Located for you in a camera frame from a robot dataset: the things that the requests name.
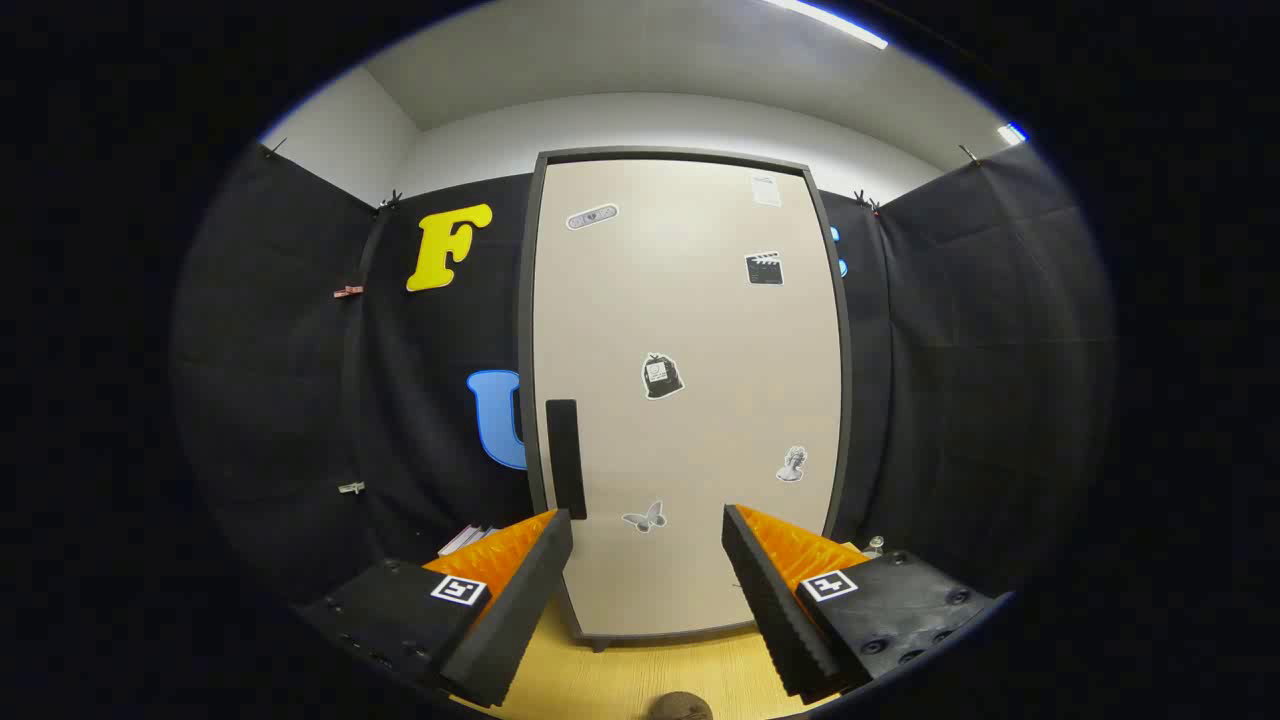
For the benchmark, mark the white book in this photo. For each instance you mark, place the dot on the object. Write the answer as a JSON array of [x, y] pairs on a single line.
[[460, 541]]

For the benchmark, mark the black backdrop cloth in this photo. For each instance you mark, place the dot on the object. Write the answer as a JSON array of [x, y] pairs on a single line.
[[280, 380]]

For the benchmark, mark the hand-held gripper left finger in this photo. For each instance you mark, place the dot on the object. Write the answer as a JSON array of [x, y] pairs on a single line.
[[520, 620]]

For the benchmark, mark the ceiling strip light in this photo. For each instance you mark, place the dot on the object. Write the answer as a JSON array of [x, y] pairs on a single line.
[[1012, 133]]

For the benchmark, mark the brown fuzzy shoe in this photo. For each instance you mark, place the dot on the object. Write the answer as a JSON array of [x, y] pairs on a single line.
[[680, 707]]

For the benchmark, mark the grey shoe cabinet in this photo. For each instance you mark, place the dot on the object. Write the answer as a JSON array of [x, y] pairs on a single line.
[[525, 300]]

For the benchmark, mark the green label bottle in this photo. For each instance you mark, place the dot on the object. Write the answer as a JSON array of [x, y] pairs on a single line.
[[875, 546]]

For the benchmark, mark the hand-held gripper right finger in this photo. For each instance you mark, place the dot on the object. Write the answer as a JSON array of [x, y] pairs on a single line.
[[775, 610]]

